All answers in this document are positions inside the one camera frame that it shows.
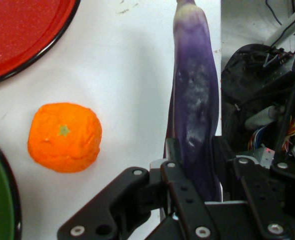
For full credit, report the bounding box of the toy orange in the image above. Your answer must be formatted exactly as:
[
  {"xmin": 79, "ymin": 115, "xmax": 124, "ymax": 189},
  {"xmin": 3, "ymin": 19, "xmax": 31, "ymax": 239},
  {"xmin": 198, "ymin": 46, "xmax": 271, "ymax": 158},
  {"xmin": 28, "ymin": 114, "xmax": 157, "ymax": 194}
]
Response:
[{"xmin": 27, "ymin": 102, "xmax": 103, "ymax": 174}]

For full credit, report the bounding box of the grey metal bar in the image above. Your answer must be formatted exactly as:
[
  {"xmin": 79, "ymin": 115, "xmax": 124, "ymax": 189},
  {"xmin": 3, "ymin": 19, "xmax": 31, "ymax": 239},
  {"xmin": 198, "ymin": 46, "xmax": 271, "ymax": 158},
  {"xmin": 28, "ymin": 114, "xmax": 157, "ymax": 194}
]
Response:
[{"xmin": 269, "ymin": 8, "xmax": 295, "ymax": 48}]

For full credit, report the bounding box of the black rounded equipment housing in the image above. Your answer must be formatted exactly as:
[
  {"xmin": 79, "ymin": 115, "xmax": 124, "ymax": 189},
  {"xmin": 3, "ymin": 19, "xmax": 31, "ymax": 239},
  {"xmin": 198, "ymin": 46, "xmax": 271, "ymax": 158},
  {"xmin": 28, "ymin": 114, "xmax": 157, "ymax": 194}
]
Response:
[{"xmin": 221, "ymin": 43, "xmax": 295, "ymax": 141}]

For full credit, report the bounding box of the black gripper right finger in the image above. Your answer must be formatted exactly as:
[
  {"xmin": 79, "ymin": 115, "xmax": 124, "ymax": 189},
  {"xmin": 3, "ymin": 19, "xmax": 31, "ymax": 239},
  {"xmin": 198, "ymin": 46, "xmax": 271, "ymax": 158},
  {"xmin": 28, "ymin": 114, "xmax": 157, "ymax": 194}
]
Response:
[{"xmin": 212, "ymin": 136, "xmax": 295, "ymax": 240}]

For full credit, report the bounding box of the grey corrugated hose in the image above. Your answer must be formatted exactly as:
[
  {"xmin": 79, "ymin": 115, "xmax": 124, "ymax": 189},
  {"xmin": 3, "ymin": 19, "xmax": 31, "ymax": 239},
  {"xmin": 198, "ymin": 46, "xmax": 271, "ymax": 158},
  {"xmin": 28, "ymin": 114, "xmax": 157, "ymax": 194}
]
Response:
[{"xmin": 244, "ymin": 104, "xmax": 286, "ymax": 129}]

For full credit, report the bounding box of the toy purple eggplant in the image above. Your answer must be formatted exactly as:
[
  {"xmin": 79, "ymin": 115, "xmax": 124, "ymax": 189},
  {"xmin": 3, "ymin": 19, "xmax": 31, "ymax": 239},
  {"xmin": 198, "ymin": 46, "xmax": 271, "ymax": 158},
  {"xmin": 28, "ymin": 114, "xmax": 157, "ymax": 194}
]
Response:
[{"xmin": 165, "ymin": 0, "xmax": 224, "ymax": 203}]

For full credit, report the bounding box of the dark green plate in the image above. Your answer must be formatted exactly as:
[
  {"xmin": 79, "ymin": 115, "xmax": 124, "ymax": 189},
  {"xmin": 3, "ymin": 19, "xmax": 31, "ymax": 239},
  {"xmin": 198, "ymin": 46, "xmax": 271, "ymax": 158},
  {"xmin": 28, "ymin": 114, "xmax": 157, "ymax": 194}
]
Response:
[{"xmin": 0, "ymin": 132, "xmax": 23, "ymax": 240}]

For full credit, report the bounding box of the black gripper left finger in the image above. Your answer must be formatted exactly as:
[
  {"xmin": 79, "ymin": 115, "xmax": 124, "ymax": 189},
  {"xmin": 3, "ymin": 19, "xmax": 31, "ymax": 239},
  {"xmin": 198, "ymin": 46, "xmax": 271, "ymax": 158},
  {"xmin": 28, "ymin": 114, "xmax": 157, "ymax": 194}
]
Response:
[{"xmin": 57, "ymin": 137, "xmax": 213, "ymax": 240}]

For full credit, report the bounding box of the red plate with black rim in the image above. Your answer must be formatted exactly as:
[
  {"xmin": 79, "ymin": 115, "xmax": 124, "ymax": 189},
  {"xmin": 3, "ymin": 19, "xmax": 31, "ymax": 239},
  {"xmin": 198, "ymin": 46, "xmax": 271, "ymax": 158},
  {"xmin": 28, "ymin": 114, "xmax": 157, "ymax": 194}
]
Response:
[{"xmin": 0, "ymin": 0, "xmax": 81, "ymax": 87}]

